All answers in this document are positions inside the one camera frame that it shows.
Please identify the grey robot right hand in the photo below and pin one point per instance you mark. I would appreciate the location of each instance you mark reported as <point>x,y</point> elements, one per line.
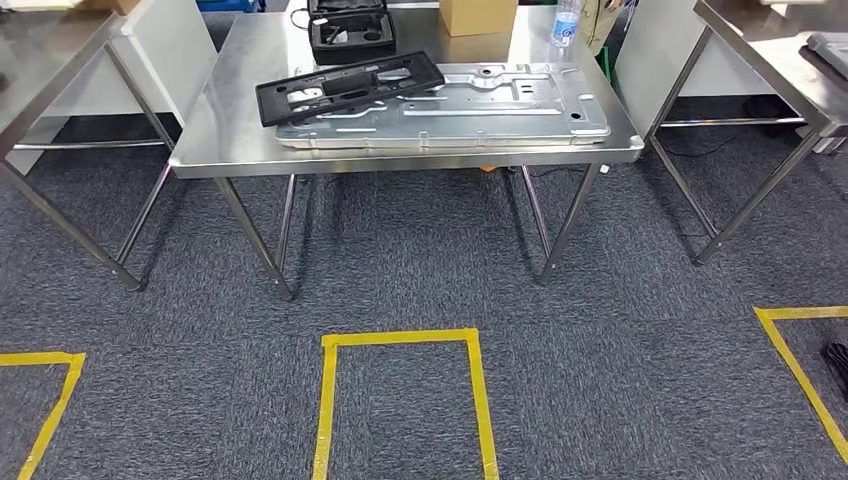
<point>838,368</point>

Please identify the clear plastic water bottle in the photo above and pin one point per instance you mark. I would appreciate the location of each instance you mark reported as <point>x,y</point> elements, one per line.
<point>564,30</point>

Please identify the grey flat tray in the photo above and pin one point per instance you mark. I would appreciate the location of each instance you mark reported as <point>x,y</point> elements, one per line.
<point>828,52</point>

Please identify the person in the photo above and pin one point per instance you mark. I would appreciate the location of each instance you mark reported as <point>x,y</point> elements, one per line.
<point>603,26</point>

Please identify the large black plastic plate bracket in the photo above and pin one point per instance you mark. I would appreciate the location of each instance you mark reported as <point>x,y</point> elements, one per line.
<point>430,78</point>

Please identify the brown cardboard box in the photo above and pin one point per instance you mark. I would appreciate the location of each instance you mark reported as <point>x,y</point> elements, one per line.
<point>477,16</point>

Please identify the open black tool case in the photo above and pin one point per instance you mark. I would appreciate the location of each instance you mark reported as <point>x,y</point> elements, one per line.
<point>351,53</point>

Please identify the yellow floor tape square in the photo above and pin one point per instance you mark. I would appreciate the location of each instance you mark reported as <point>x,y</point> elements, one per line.
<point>40,358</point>
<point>397,338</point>

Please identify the stainless steel table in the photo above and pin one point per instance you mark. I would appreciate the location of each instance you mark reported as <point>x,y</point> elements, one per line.
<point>232,132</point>
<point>40,60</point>
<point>762,46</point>

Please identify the white cabinet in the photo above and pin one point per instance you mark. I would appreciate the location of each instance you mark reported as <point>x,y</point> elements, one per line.
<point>179,53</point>
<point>649,60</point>

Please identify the stamped silver metal panel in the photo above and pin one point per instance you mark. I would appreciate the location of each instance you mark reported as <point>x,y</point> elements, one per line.
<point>497,119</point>

